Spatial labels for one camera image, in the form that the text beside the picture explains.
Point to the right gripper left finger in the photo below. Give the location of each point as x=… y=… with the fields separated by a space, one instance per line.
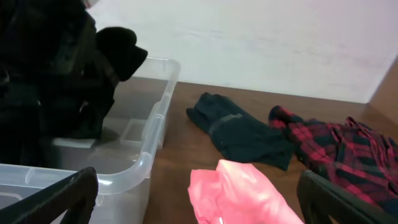
x=72 y=197

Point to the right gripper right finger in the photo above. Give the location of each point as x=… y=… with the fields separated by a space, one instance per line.
x=322 y=202

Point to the black cloth with band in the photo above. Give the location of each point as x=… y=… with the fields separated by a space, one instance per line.
x=75 y=106

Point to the large black shirt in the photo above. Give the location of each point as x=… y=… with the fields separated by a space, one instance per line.
x=22 y=142

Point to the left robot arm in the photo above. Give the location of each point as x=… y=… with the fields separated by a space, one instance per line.
x=49 y=43

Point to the white label in bin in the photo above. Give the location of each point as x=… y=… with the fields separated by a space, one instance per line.
x=76 y=143

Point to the red plaid shirt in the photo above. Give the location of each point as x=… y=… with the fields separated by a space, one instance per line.
x=351 y=155

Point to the clear plastic storage bin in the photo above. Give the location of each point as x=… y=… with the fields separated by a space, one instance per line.
x=133 y=131

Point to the pink cloth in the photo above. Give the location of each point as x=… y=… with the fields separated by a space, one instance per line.
x=237 y=193

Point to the dark folded cloth right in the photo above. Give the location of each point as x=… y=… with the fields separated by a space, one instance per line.
x=237 y=135

